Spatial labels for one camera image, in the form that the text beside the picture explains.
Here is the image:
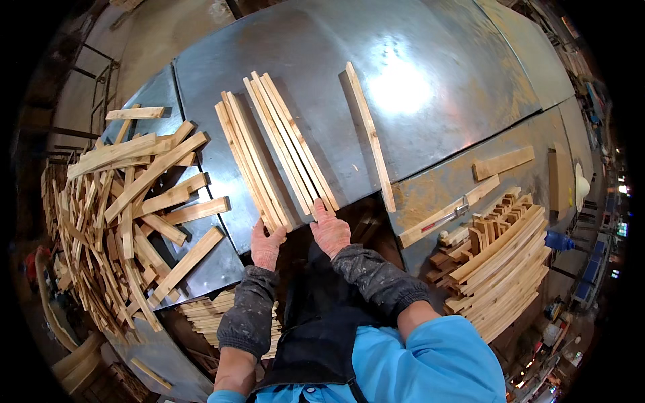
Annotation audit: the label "black metal frame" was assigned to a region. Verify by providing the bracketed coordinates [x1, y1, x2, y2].
[46, 42, 122, 168]

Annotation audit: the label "row of thin wooden slats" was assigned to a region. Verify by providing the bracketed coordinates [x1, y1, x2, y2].
[215, 91, 296, 234]
[243, 71, 340, 217]

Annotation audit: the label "long single wooden slat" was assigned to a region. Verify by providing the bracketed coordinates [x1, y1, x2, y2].
[345, 61, 397, 214]

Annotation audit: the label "wooden plank with metal tool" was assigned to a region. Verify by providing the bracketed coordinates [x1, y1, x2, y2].
[397, 174, 501, 249]

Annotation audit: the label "stack of long wooden strips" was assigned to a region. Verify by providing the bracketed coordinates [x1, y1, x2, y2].
[443, 204, 553, 345]

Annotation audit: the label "blue plastic bottle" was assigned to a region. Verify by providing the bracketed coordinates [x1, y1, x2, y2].
[544, 230, 575, 252]

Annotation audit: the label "short wooden board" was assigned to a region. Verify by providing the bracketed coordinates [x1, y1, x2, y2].
[472, 145, 536, 182]

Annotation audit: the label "metal measuring tool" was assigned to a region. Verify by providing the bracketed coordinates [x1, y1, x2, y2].
[420, 196, 471, 234]

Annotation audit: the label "person's body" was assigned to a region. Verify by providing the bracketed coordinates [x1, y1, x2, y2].
[207, 241, 508, 403]

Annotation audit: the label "small wooden stick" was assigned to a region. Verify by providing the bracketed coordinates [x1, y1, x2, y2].
[129, 357, 173, 391]

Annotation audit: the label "person's right hand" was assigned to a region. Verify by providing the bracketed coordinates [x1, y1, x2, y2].
[309, 197, 352, 261]

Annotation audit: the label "person's left hand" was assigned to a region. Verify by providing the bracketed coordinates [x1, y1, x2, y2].
[250, 218, 288, 272]

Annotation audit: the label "heap of small wooden blocks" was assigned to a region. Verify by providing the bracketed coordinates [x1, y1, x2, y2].
[426, 186, 535, 284]

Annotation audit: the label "thick wooden block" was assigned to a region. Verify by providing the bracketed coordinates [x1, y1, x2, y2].
[548, 142, 575, 221]

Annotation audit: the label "pile of wooden offcuts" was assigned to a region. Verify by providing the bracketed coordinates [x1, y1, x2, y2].
[41, 104, 232, 344]

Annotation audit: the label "curved wooden furniture parts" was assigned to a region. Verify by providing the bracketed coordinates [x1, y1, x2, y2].
[34, 246, 108, 400]

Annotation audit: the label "white round hat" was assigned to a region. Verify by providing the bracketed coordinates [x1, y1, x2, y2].
[574, 162, 591, 213]

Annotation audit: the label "stack of slats under table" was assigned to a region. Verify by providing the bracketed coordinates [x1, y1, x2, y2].
[178, 289, 283, 361]

